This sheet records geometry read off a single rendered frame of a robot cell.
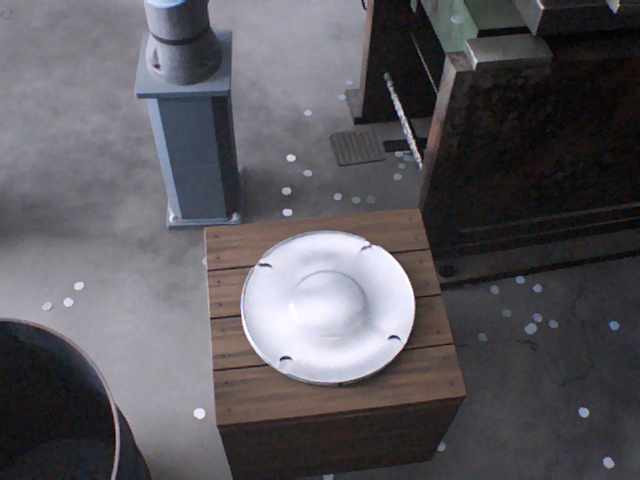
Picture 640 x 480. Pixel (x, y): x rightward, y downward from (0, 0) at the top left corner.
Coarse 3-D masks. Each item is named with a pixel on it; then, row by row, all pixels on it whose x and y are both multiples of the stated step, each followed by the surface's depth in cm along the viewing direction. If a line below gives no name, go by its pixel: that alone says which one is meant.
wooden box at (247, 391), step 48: (240, 240) 126; (384, 240) 127; (240, 288) 121; (432, 288) 122; (240, 336) 116; (432, 336) 117; (240, 384) 111; (288, 384) 111; (384, 384) 112; (432, 384) 112; (240, 432) 110; (288, 432) 113; (336, 432) 116; (384, 432) 120; (432, 432) 124
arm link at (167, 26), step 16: (144, 0) 123; (160, 0) 120; (176, 0) 120; (192, 0) 122; (208, 0) 127; (160, 16) 123; (176, 16) 123; (192, 16) 124; (208, 16) 129; (160, 32) 126; (176, 32) 126; (192, 32) 127
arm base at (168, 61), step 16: (208, 32) 131; (160, 48) 130; (176, 48) 129; (192, 48) 130; (208, 48) 132; (160, 64) 133; (176, 64) 131; (192, 64) 132; (208, 64) 135; (160, 80) 135; (176, 80) 133; (192, 80) 134
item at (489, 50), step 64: (448, 64) 117; (512, 64) 114; (576, 64) 118; (448, 128) 126; (512, 128) 130; (576, 128) 134; (448, 192) 143; (512, 192) 149; (576, 192) 155; (448, 256) 163; (512, 256) 165; (576, 256) 166
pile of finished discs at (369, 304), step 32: (288, 256) 124; (320, 256) 124; (352, 256) 124; (384, 256) 124; (256, 288) 120; (288, 288) 120; (320, 288) 119; (352, 288) 120; (384, 288) 120; (256, 320) 116; (288, 320) 116; (320, 320) 116; (352, 320) 116; (384, 320) 117; (288, 352) 113; (320, 352) 113; (352, 352) 113; (384, 352) 114; (320, 384) 111
